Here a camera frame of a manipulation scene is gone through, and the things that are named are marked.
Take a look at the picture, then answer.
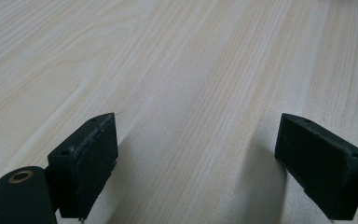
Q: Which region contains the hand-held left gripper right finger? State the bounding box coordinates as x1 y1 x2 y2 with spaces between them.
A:
274 113 358 221

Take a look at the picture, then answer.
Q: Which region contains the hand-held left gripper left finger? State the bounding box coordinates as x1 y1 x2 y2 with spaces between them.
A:
47 112 119 221

